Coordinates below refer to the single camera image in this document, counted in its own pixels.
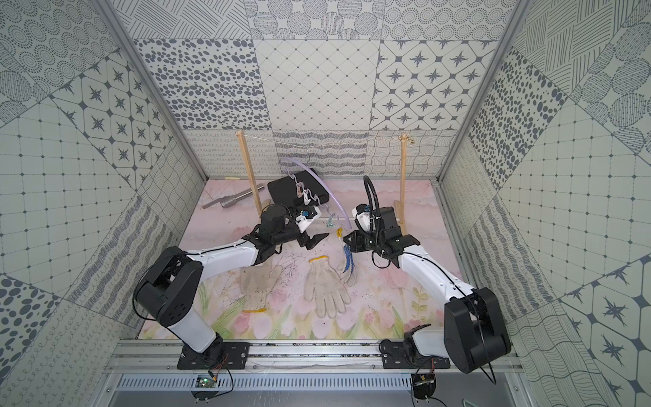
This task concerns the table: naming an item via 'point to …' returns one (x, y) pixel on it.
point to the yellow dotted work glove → (254, 282)
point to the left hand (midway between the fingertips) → (328, 225)
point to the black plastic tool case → (305, 188)
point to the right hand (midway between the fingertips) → (347, 241)
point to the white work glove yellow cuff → (330, 294)
